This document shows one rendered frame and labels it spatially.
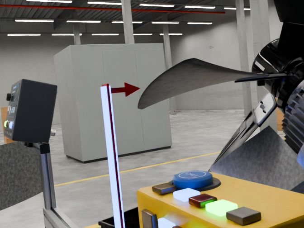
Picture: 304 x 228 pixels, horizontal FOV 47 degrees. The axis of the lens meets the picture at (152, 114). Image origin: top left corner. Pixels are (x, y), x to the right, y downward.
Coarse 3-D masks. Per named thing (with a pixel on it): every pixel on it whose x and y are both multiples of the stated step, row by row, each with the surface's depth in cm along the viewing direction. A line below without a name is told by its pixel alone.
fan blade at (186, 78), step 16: (176, 64) 56; (192, 64) 56; (208, 64) 57; (160, 80) 61; (176, 80) 63; (192, 80) 65; (208, 80) 68; (224, 80) 71; (144, 96) 68; (160, 96) 71
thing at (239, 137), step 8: (248, 120) 85; (240, 128) 87; (248, 128) 82; (256, 128) 79; (232, 136) 90; (240, 136) 83; (248, 136) 80; (232, 144) 86; (240, 144) 81; (224, 152) 87; (216, 160) 90
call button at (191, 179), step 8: (176, 176) 35; (184, 176) 35; (192, 176) 35; (200, 176) 34; (208, 176) 34; (176, 184) 34; (184, 184) 34; (192, 184) 33; (200, 184) 34; (208, 184) 34
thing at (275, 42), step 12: (264, 48) 78; (276, 48) 76; (264, 60) 77; (276, 60) 75; (288, 60) 74; (300, 60) 74; (264, 72) 77; (276, 72) 75; (288, 72) 74; (300, 72) 70; (276, 84) 76; (288, 84) 71; (276, 96) 79; (288, 96) 72
